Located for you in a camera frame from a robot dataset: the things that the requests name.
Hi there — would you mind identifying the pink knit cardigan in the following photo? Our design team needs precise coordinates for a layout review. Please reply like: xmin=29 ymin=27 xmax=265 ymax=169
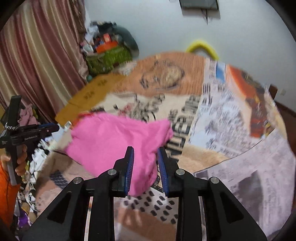
xmin=65 ymin=112 xmax=173 ymax=196

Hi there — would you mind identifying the orange sleeve forearm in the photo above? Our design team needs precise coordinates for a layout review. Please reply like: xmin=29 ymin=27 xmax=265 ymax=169
xmin=0 ymin=166 xmax=21 ymax=228

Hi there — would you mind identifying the person's left hand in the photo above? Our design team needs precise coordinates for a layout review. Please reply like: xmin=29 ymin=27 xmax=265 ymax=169
xmin=1 ymin=145 xmax=27 ymax=176

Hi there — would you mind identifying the newspaper print bed blanket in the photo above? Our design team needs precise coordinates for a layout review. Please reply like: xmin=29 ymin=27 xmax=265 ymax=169
xmin=36 ymin=53 xmax=295 ymax=240

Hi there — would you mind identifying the striped pink curtain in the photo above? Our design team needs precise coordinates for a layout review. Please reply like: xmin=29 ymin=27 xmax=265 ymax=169
xmin=1 ymin=1 xmax=88 ymax=122

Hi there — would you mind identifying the wooden lap desk board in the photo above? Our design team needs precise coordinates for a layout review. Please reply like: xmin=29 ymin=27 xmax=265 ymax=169
xmin=55 ymin=73 xmax=125 ymax=126

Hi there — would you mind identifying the green camouflage bag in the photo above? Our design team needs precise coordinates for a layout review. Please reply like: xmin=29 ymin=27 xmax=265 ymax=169
xmin=85 ymin=46 xmax=132 ymax=76

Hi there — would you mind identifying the orange box on pile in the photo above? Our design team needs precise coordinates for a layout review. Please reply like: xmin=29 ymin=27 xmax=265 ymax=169
xmin=96 ymin=41 xmax=118 ymax=54

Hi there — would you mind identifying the yellow curved headrest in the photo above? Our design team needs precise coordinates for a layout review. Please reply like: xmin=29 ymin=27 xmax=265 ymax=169
xmin=185 ymin=40 xmax=219 ymax=60

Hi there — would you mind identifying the brown wooden bedpost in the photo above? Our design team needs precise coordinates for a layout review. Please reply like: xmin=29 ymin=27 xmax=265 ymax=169
xmin=268 ymin=84 xmax=278 ymax=99

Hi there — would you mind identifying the grey plush toy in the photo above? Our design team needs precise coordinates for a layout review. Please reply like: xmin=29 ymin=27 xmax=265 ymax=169
xmin=111 ymin=23 xmax=139 ymax=58

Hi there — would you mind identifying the white wall socket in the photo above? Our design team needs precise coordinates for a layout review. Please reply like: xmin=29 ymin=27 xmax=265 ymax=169
xmin=280 ymin=89 xmax=286 ymax=95

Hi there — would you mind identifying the wall-mounted dark screen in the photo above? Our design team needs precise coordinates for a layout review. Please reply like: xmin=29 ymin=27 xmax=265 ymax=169
xmin=179 ymin=0 xmax=219 ymax=11

